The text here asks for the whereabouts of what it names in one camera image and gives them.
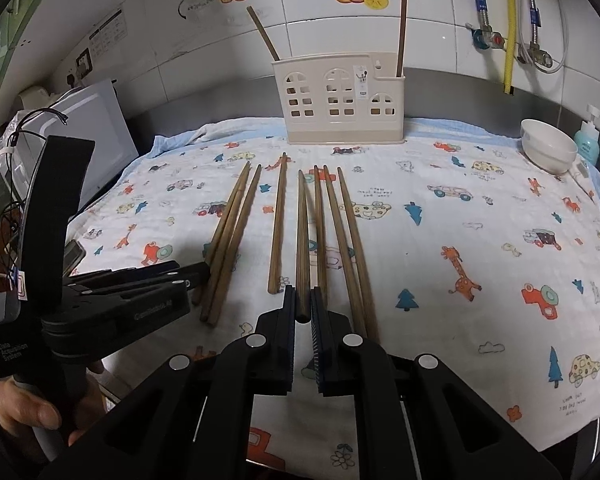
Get black cable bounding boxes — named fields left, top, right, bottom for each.
left=0, top=109, right=70, bottom=221

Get person's left hand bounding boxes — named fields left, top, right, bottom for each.
left=0, top=360, right=106, bottom=448

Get yellow gas hose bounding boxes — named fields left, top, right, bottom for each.
left=502, top=0, right=517, bottom=96

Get white ceramic bowl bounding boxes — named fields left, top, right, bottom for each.
left=520, top=119, right=579, bottom=177

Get beige plastic chopstick holder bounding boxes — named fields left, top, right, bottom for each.
left=271, top=52, right=407, bottom=145

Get white kitchen appliance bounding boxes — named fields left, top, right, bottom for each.
left=17, top=85, right=56, bottom=111

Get white microwave oven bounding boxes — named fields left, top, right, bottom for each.
left=0, top=79, right=140, bottom=216

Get red handle valve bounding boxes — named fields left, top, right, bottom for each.
left=467, top=22, right=506, bottom=51

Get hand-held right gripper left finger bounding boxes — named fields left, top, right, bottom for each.
left=40, top=285, right=298, bottom=480

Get white notice sticker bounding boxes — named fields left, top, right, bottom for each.
left=89, top=10, right=129, bottom=61

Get printed white blanket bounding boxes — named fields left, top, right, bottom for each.
left=65, top=117, right=600, bottom=453

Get brown wooden chopstick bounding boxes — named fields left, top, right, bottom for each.
left=246, top=6, right=281, bottom=62
left=395, top=0, right=409, bottom=78

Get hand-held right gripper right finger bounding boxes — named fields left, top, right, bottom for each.
left=310, top=287, right=563, bottom=480

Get teal pump bottle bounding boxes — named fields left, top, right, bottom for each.
left=574, top=105, right=600, bottom=166

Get bunch of wooden chopsticks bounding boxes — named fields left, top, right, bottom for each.
left=191, top=152, right=381, bottom=343

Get metal braided hoses with valves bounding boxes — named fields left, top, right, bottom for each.
left=537, top=0, right=570, bottom=73

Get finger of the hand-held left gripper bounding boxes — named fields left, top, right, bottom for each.
left=70, top=260, right=181, bottom=289
left=80, top=262, right=212, bottom=307

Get metal angle valve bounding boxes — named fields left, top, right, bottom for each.
left=517, top=42, right=553, bottom=72

